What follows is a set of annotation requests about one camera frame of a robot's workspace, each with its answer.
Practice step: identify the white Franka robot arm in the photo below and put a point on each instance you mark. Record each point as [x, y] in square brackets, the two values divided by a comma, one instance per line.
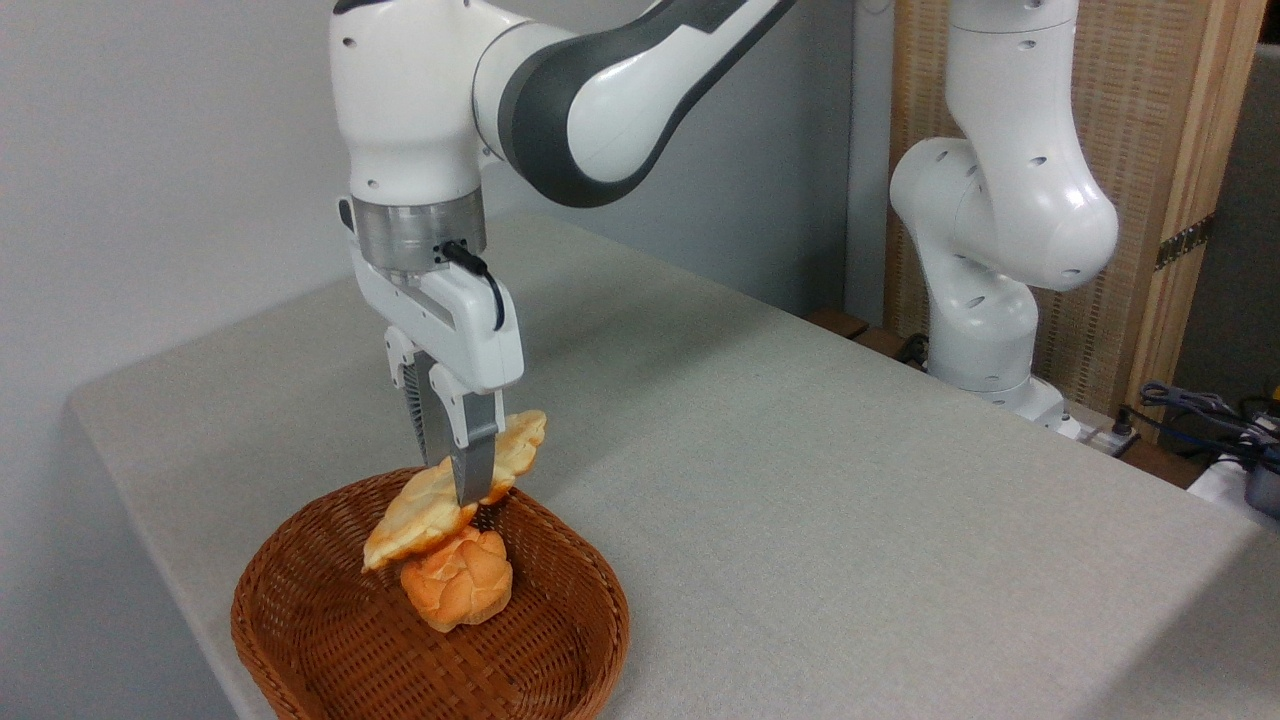
[1000, 200]

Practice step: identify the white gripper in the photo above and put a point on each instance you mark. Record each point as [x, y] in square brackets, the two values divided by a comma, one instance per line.
[470, 335]

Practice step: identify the metal screen hinge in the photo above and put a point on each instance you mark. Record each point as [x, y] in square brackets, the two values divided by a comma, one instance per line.
[1185, 241]

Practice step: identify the wooden woven folding screen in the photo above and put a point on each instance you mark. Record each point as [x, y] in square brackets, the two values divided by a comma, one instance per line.
[1135, 100]

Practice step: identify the white power strip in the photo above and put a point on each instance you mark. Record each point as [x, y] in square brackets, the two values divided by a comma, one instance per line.
[1095, 432]

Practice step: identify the brown wicker basket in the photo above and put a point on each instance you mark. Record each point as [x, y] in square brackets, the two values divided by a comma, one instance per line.
[330, 640]

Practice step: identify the round orange bread roll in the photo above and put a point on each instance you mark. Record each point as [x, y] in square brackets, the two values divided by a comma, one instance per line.
[460, 590]

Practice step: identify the grey plastic box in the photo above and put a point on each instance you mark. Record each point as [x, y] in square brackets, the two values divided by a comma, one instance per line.
[1264, 492]

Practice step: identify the long golden bread loaf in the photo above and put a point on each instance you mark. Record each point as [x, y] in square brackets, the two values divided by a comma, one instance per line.
[420, 510]

